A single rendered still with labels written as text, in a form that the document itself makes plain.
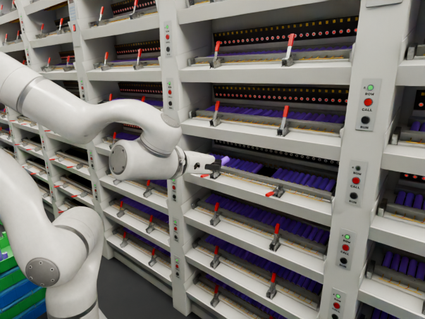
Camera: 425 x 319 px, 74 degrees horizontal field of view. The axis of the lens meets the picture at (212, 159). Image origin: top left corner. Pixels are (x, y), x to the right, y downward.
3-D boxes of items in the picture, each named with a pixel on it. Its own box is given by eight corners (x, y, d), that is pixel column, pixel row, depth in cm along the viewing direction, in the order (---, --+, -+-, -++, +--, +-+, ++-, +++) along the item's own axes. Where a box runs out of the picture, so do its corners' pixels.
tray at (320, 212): (331, 227, 81) (332, 201, 77) (183, 180, 118) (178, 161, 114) (351, 190, 94) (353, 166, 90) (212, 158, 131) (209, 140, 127)
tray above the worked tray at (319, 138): (340, 161, 76) (343, 113, 69) (182, 133, 113) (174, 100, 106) (361, 131, 89) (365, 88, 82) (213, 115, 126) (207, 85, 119)
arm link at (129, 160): (167, 134, 67) (149, 163, 71) (119, 127, 57) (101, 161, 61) (185, 157, 63) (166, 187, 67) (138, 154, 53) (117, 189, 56)
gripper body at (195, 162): (190, 150, 66) (218, 153, 75) (160, 143, 72) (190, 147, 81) (184, 181, 66) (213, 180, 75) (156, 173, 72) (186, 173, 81)
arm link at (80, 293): (36, 321, 68) (22, 234, 61) (71, 270, 85) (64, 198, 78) (86, 323, 68) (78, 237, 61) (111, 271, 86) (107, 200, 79)
